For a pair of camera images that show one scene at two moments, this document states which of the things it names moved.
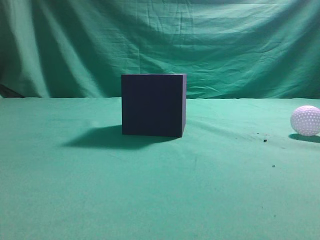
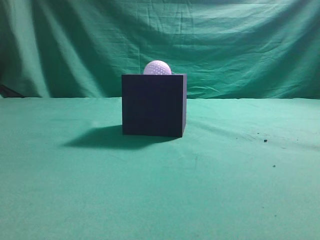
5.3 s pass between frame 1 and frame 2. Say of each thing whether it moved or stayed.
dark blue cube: stayed
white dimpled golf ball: moved
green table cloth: stayed
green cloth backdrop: stayed
